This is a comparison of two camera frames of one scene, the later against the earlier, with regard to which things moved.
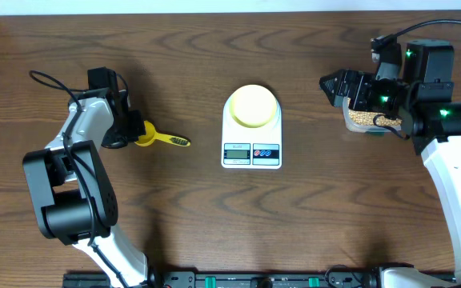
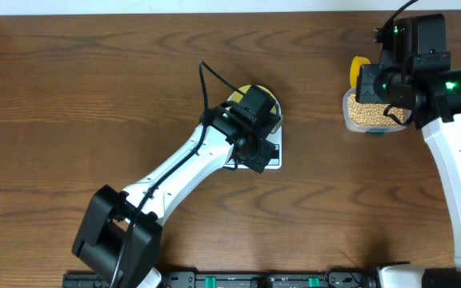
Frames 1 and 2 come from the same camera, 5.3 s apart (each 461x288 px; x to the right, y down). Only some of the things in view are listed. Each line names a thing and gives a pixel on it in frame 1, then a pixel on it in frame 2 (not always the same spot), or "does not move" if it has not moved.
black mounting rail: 236,279 does not move
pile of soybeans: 366,118 does not move
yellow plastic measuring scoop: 150,136 to 358,61
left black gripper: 135,131 to 262,157
